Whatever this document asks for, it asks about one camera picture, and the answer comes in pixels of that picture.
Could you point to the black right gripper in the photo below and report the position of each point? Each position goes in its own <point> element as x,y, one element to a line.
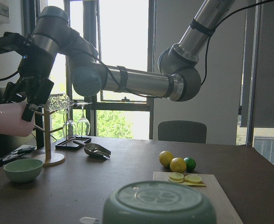
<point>34,83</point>

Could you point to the pink plastic cup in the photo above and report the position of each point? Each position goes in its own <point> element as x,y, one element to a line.
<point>11,122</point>

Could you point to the light green plastic cup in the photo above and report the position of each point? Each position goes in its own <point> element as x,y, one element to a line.
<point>157,202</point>

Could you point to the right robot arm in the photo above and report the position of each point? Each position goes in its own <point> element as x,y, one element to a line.
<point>125,40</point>

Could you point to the white cup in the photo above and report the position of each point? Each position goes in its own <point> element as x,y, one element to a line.
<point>88,220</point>

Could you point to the black monitor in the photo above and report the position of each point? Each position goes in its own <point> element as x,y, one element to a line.
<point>10,143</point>

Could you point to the patterned drinking glass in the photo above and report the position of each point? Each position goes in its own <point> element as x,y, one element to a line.
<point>57,102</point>

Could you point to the black wine glass rack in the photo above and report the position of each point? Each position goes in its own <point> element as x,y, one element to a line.
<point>73,143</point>

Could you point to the light green bowl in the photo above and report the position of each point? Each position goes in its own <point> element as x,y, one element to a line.
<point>23,170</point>

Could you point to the metal scoop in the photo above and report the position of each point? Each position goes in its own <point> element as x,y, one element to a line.
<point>97,151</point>

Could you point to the whole yellow lemon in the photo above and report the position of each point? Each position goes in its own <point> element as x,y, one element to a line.
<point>165,158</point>
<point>178,165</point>

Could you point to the grey chair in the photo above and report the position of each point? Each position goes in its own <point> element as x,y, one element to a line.
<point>182,131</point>

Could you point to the green lime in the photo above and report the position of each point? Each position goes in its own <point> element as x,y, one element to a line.
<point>190,163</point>

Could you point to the yellow plastic knife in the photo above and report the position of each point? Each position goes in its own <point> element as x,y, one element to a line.
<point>194,184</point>

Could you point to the wooden cutting board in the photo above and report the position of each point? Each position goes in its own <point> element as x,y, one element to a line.
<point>224,210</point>

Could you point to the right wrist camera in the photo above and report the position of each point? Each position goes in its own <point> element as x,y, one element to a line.
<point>13,42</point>

